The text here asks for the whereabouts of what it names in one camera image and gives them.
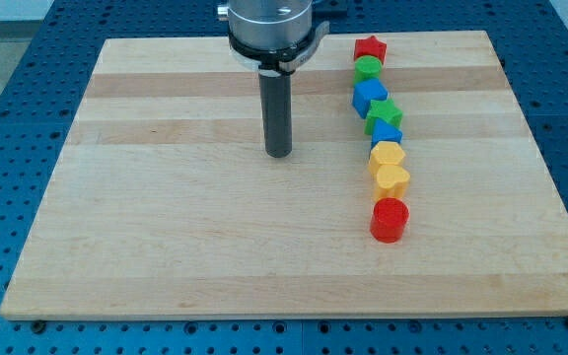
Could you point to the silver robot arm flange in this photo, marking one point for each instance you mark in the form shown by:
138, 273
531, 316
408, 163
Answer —
272, 37

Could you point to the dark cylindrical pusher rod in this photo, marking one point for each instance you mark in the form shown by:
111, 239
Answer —
275, 97

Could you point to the yellow hexagon block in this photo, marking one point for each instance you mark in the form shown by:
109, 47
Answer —
385, 153

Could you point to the yellow heart block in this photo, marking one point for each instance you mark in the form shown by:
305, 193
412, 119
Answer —
390, 181

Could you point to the blue triangle block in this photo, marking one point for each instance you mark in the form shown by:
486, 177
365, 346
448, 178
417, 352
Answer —
384, 131

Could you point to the red cylinder block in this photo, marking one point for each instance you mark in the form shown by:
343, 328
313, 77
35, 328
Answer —
389, 219

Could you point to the blue cube block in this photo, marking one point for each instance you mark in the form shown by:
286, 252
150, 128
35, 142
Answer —
366, 91

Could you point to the green star block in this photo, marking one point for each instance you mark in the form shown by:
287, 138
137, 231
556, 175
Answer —
385, 110

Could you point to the wooden board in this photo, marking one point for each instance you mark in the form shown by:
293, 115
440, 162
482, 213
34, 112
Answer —
163, 204

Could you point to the green cylinder block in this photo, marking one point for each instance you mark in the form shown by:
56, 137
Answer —
367, 67

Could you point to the red star block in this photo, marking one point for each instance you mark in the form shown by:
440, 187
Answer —
370, 46

